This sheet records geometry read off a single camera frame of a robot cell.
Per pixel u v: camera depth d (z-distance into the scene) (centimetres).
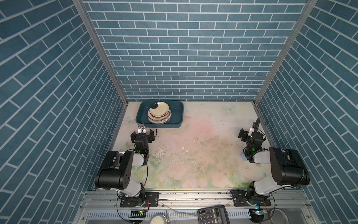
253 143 72
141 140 71
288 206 74
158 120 104
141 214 72
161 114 104
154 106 111
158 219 65
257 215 71
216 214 68
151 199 73
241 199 74
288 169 46
